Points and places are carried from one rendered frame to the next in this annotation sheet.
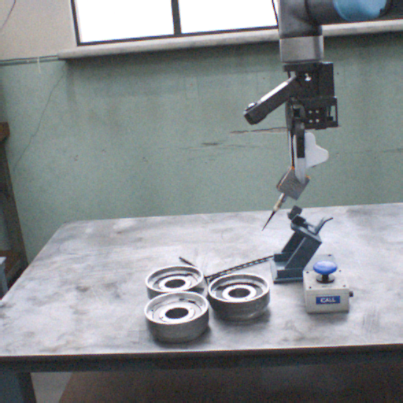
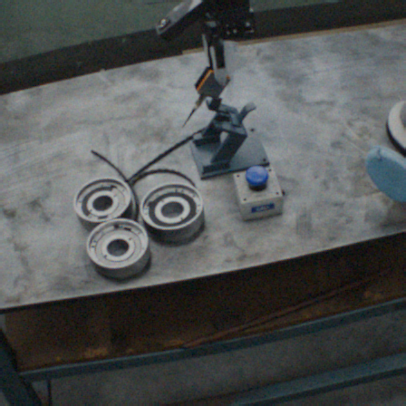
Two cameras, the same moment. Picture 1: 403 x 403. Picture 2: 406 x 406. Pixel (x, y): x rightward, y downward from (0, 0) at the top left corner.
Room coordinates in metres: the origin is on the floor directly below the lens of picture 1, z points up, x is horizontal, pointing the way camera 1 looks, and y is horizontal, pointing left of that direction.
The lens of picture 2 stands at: (-0.03, 0.07, 1.87)
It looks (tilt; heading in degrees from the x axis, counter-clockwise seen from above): 47 degrees down; 350
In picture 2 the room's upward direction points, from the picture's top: 8 degrees counter-clockwise
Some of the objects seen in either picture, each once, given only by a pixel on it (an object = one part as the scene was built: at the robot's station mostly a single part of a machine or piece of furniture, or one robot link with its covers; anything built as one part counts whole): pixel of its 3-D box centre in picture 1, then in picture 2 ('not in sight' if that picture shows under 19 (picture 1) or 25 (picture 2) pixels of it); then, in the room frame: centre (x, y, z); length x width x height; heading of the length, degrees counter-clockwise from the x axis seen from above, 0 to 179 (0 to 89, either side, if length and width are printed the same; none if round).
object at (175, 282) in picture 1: (175, 287); (103, 206); (0.98, 0.07, 0.82); 0.10 x 0.10 x 0.04
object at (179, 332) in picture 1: (177, 317); (119, 250); (0.87, 0.06, 0.82); 0.10 x 0.10 x 0.04
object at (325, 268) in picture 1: (325, 276); (257, 182); (0.91, -0.19, 0.85); 0.04 x 0.04 x 0.05
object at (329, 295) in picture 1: (328, 290); (261, 192); (0.91, -0.20, 0.82); 0.08 x 0.07 x 0.05; 84
